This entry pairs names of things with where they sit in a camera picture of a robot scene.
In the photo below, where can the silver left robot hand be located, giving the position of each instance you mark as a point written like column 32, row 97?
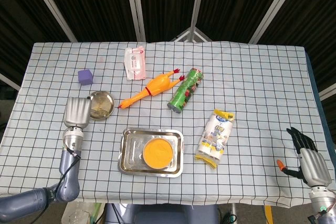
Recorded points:
column 77, row 112

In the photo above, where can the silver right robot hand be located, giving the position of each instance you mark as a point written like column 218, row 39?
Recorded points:
column 313, row 165

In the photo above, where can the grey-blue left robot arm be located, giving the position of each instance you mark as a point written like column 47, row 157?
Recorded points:
column 69, row 179

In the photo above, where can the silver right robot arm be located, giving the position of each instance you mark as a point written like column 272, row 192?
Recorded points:
column 321, row 201

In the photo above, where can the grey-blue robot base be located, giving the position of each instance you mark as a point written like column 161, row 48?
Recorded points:
column 162, row 214

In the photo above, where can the round metal dish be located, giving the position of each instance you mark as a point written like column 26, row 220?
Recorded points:
column 103, row 103

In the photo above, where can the square metal tray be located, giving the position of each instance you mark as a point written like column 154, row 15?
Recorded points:
column 130, row 150

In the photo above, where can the bowl of yellow powder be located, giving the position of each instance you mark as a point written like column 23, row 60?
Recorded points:
column 158, row 153

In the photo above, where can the purple foam cube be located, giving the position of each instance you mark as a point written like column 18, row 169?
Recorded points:
column 85, row 77

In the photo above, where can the pink white wipes packet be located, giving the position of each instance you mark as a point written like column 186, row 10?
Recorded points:
column 135, row 62

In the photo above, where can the orange rubber chicken toy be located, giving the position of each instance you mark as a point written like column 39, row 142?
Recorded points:
column 157, row 85

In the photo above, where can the checkered white tablecloth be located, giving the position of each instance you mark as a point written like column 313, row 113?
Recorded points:
column 262, row 77

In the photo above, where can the yellow white snack bag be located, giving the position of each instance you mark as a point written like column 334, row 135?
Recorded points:
column 215, row 137

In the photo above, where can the clear plastic bag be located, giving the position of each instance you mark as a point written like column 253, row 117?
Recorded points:
column 76, row 216

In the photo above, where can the green chips can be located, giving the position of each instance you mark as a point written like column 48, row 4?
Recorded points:
column 186, row 90

